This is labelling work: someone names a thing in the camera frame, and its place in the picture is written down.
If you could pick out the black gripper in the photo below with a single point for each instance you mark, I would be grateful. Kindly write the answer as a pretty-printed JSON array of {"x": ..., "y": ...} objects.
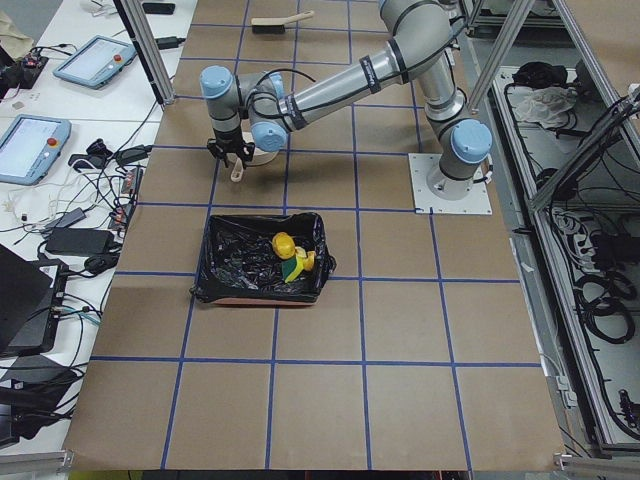
[{"x": 226, "y": 144}]

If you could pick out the brown round potato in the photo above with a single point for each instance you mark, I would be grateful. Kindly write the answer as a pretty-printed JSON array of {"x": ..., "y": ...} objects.
[{"x": 283, "y": 246}]

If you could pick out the yellow sponge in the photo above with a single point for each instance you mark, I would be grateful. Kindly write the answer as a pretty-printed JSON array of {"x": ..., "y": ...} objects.
[{"x": 292, "y": 268}]

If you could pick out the white hand brush black bristles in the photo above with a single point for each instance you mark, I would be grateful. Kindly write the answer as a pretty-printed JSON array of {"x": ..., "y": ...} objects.
[{"x": 277, "y": 25}]

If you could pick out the pale yellow peel piece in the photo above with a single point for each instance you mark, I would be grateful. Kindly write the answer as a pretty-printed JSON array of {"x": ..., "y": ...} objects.
[{"x": 305, "y": 258}]

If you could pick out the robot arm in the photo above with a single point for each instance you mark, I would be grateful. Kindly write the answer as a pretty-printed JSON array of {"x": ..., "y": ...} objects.
[{"x": 253, "y": 112}]

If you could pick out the bin with black bag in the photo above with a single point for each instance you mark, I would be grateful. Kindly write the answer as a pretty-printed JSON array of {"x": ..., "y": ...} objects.
[{"x": 238, "y": 265}]

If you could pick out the teach pendant tablet far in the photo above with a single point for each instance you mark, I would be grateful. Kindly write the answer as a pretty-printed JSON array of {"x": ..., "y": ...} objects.
[{"x": 96, "y": 63}]

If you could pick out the teach pendant tablet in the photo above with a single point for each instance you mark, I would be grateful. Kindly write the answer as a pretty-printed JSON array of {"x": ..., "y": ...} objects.
[
  {"x": 30, "y": 146},
  {"x": 96, "y": 63}
]

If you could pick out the black power brick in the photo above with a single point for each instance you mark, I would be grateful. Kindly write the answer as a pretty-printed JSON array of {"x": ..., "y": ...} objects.
[{"x": 78, "y": 242}]

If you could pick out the teach pendant tablet near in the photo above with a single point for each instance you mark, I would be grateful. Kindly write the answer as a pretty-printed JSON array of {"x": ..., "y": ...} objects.
[{"x": 30, "y": 146}]

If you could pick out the black laptop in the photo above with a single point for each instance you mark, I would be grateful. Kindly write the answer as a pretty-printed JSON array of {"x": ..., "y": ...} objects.
[{"x": 31, "y": 298}]

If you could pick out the white crumpled cloth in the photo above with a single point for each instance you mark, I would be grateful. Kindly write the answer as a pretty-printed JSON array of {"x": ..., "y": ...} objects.
[{"x": 548, "y": 107}]

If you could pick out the aluminium frame post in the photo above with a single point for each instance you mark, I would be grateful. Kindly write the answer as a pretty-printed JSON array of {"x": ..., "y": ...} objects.
[{"x": 135, "y": 22}]

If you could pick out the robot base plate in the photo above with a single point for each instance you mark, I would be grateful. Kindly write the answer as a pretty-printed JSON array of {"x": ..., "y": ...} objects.
[{"x": 434, "y": 193}]

